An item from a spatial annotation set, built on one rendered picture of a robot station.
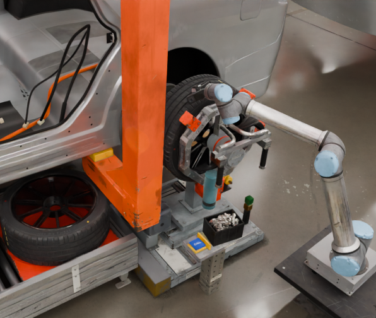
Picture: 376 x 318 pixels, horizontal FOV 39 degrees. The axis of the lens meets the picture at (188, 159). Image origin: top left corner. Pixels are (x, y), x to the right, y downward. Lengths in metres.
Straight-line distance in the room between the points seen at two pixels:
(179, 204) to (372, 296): 1.38
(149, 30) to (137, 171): 0.77
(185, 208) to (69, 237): 0.93
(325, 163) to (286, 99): 2.92
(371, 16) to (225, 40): 2.09
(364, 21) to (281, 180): 1.77
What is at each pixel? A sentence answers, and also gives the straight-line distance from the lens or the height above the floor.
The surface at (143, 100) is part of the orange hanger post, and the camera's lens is 2.52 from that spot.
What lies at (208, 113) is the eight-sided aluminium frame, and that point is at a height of 1.11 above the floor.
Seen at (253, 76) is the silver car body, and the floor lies 0.95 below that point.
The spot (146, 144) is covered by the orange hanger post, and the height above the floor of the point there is 1.13.
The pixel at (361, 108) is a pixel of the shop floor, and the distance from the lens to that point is 5.64.
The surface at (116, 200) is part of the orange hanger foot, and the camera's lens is 3.14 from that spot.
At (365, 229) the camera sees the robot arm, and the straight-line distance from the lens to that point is 3.11.
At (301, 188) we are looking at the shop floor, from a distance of 4.34.
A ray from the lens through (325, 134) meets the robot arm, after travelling 2.78.
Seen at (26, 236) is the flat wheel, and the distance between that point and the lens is 3.11.
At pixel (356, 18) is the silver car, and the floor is 0.90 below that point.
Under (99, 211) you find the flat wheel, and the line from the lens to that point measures 3.20.
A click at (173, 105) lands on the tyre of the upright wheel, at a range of 3.06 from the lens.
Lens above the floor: 2.67
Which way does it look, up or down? 37 degrees down
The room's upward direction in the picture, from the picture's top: 5 degrees clockwise
